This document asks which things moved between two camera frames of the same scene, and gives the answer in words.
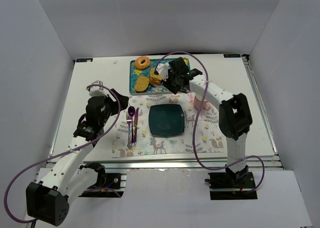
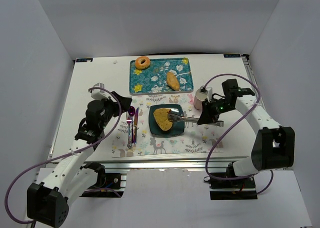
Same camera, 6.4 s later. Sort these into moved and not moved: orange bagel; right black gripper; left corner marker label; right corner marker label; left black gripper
Moved: right black gripper
Not moved: orange bagel; left black gripper; left corner marker label; right corner marker label
